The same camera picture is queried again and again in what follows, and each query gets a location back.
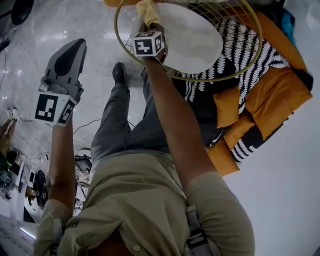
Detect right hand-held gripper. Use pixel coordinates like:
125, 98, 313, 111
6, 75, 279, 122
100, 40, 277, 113
130, 22, 168, 59

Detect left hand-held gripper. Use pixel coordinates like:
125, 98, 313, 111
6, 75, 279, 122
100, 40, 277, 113
34, 38, 88, 127

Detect yellow cloth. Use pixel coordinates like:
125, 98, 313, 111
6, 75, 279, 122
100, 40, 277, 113
135, 0, 161, 29

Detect person's right forearm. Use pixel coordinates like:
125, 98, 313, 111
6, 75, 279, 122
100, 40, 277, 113
143, 55, 219, 198

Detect person's left forearm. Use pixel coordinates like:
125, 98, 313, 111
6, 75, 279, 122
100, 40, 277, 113
46, 121, 76, 203

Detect person's black shoe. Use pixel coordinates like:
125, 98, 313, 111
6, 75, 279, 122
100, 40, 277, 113
112, 62, 128, 86

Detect person's grey trousers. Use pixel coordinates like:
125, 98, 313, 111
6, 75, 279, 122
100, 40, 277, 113
90, 66, 176, 163

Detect small orange cushion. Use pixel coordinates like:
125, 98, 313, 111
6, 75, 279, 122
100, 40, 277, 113
212, 85, 241, 129

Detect black round speaker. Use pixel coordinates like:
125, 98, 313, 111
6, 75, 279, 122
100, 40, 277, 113
34, 169, 48, 209

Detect orange sofa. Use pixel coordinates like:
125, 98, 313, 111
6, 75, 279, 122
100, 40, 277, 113
103, 0, 315, 178

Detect blue bag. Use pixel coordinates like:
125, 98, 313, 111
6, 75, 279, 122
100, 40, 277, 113
281, 9, 298, 47

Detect person's beige shirt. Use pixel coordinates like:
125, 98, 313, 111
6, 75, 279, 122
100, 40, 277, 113
33, 149, 256, 256

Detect thin floor cable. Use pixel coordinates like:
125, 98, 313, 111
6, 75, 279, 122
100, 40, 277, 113
73, 118, 103, 137
0, 47, 8, 97

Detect grey harness strap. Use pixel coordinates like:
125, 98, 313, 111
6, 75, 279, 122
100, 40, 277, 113
184, 204, 215, 256

